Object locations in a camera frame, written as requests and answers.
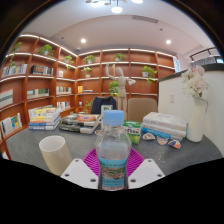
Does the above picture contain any branched ceiling lamp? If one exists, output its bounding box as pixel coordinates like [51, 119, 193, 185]
[84, 0, 144, 14]

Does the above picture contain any black ceiling track rail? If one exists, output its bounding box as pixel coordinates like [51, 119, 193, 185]
[189, 47, 219, 61]

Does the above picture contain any white vase with flowers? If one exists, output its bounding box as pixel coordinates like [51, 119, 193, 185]
[180, 65, 210, 143]

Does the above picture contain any stack of colourful books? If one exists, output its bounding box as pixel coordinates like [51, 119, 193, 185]
[27, 105, 63, 132]

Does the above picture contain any green tissue pack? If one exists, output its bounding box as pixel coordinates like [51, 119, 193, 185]
[122, 120, 144, 146]

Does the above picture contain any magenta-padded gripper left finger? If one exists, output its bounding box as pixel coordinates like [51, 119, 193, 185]
[60, 148, 101, 190]

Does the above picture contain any wooden shelf unit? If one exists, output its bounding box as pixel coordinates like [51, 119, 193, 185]
[0, 33, 177, 159]

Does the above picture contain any ceiling air vent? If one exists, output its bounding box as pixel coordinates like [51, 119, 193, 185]
[132, 14, 159, 24]

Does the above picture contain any small printed badge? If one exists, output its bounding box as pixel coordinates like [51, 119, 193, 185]
[167, 139, 182, 150]
[142, 132, 156, 141]
[156, 135, 169, 146]

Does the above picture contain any cream ceramic cup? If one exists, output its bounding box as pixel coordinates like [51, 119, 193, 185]
[38, 135, 74, 177]

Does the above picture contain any upright white green box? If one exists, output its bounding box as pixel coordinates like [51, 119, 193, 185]
[100, 104, 114, 116]

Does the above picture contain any stack of dark books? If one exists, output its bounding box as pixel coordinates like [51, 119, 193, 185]
[58, 113, 103, 135]

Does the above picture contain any tan chair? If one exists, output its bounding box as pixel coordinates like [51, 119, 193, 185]
[127, 97, 158, 123]

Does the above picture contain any grey curtain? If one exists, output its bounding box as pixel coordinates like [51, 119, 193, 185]
[191, 55, 218, 68]

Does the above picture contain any clear blue-capped water bottle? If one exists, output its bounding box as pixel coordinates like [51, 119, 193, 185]
[94, 109, 133, 192]

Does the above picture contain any white blue wall sign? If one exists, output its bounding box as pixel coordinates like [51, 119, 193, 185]
[173, 57, 181, 73]

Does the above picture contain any dark blue chair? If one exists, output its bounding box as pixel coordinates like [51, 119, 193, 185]
[90, 96, 118, 115]

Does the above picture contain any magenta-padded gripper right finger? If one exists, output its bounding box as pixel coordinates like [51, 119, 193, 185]
[127, 148, 166, 190]

